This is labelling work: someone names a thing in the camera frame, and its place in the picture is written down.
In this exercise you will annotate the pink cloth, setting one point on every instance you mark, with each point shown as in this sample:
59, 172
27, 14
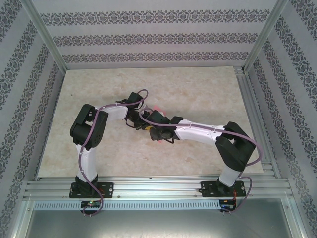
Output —
157, 108

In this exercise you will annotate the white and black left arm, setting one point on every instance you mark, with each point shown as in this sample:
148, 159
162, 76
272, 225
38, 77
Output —
86, 163

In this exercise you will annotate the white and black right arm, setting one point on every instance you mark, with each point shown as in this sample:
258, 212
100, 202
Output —
195, 132

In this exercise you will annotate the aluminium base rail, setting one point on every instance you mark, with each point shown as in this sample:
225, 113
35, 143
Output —
158, 188

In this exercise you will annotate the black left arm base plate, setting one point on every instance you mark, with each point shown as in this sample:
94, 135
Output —
107, 189

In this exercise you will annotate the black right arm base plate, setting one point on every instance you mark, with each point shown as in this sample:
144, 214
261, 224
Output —
206, 189

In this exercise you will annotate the aluminium side rail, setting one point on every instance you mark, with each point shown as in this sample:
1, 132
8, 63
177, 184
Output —
253, 111

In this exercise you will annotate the aluminium frame post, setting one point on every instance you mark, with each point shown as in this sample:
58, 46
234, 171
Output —
265, 37
45, 37

